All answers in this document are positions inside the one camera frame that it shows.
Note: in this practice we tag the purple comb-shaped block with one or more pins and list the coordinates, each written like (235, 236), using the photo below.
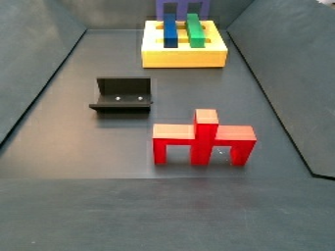
(181, 8)

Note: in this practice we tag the black angled fixture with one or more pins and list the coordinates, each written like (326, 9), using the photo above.
(123, 93)

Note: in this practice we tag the yellow slotted board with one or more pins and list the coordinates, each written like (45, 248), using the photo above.
(181, 57)

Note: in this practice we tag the red comb-shaped block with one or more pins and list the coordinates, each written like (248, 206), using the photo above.
(201, 136)

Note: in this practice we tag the green rectangular bar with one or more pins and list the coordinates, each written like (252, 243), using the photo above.
(195, 31)

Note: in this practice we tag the blue rectangular bar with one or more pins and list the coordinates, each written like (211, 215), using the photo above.
(169, 31)

